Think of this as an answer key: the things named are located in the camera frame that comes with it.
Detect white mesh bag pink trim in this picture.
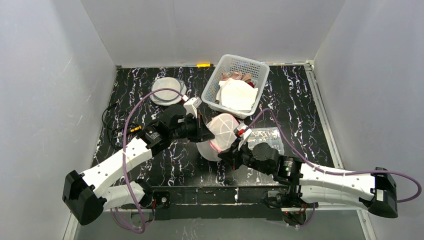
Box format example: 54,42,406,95
196,113,240,162

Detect white mesh bag blue trim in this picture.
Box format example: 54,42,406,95
149,77,187,106

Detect white bra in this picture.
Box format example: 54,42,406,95
216,78,259,111

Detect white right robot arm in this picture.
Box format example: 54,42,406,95
218,142,398,219

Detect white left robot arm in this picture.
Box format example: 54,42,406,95
62,104,215,226

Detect beige pink bra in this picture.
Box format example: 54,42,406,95
221,71,252,83

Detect clear plastic compartment box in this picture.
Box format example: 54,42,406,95
247,127,285,155

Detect yellow orange marker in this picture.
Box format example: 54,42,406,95
196,63,214,68

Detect white plastic basket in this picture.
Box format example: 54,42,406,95
201,54,270,119

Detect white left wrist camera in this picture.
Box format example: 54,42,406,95
183,96,202,119

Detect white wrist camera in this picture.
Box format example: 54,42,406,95
234,123,252,150
183,96,202,119

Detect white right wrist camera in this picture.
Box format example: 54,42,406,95
234,123,252,150

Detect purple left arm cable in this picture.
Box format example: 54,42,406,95
110,88,190,235

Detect black coiled cable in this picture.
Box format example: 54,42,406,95
100,102,144,153

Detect aluminium rail frame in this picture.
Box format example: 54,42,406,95
304,59,369,213

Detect black base frame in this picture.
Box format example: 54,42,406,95
130,185,319,228

